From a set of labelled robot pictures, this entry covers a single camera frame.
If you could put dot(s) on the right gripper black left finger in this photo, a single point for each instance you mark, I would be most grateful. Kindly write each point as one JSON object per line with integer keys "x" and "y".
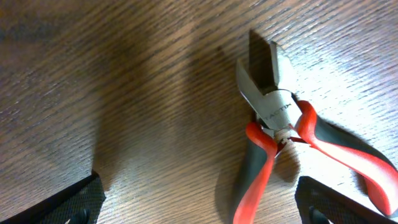
{"x": 78, "y": 203}

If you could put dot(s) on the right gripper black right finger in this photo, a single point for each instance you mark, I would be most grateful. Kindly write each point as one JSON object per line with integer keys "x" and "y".
{"x": 318, "y": 203}

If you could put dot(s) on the red handled pliers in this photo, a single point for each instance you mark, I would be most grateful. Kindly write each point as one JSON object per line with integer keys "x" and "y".
{"x": 276, "y": 109}

